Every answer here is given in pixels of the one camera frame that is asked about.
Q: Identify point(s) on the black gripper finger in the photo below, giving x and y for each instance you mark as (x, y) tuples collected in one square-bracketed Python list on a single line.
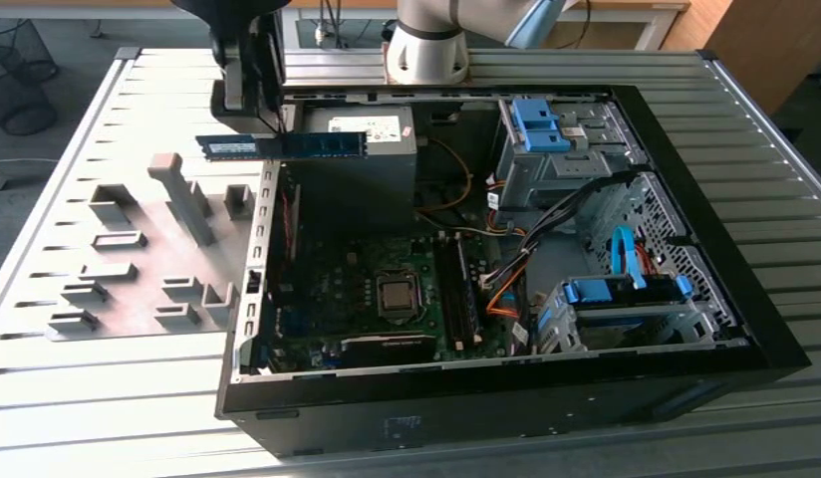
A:
[(272, 74), (237, 84)]

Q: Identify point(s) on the blue RAM stick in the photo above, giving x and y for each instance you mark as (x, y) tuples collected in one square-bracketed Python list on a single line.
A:
[(318, 145)]

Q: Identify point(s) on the black RAM slot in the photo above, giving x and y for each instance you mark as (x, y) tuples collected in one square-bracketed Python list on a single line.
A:
[(449, 291)]

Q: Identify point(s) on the grey power supply unit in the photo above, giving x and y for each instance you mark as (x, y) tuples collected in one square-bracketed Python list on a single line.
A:
[(390, 147)]

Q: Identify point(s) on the black mesh wastebasket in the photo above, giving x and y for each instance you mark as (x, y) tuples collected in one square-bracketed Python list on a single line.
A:
[(19, 99)]

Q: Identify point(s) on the blue plastic disk carrier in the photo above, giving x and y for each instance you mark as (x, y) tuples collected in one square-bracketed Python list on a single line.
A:
[(537, 134)]

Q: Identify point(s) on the green motherboard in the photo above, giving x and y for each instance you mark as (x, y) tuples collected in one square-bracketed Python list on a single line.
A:
[(338, 279)]

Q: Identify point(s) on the tall grey drive cage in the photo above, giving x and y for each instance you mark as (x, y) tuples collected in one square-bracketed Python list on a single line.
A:
[(564, 169)]

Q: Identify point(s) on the silver CPU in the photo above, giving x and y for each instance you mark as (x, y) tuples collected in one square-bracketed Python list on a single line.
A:
[(397, 296)]

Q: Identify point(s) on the grey parts rack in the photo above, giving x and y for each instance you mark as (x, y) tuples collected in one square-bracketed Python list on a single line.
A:
[(131, 313)]

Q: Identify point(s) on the black graphics card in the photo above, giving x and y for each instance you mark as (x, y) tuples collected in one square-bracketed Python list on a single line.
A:
[(390, 348)]

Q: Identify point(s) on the blue carrier with black disk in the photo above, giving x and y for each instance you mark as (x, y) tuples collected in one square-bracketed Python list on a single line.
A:
[(594, 291)]

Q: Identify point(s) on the low grey disk bay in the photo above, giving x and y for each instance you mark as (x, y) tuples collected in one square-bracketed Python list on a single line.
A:
[(624, 312)]

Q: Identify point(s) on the black PC case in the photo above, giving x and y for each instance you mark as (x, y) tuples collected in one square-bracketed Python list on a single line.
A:
[(517, 398)]

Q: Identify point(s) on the brown wooden cabinet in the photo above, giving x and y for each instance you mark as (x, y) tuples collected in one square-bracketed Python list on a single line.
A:
[(770, 50)]

